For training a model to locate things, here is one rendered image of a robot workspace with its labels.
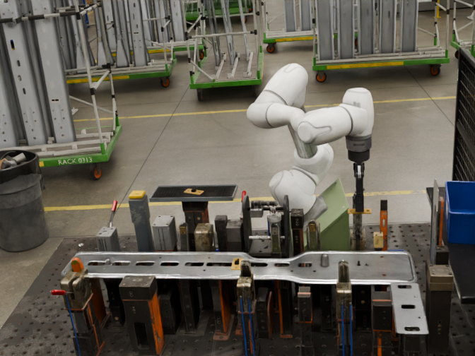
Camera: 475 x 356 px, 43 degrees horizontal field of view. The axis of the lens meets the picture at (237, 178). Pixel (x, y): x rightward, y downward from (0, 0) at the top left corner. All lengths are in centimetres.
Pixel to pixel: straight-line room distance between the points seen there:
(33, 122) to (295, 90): 435
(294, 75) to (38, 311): 154
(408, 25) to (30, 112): 552
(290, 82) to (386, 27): 688
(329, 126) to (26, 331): 159
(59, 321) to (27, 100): 398
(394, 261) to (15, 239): 336
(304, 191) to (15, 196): 257
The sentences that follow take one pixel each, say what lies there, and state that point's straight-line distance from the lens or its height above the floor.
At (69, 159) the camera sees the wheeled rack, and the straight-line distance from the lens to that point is 614.
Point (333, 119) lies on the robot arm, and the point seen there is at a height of 162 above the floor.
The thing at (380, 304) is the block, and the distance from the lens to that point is 218.
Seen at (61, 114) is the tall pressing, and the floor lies 61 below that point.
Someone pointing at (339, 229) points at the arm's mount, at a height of 87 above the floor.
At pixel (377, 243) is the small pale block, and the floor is 103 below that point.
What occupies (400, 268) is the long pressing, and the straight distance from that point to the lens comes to 234.
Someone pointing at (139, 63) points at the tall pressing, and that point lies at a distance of 985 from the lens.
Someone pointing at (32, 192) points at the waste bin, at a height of 46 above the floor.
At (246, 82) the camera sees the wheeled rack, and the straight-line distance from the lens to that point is 838.
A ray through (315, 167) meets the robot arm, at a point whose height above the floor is 110.
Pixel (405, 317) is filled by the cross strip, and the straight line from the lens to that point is 209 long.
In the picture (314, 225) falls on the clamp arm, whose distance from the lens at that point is 244.
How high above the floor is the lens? 221
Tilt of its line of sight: 22 degrees down
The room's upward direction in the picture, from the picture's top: 5 degrees counter-clockwise
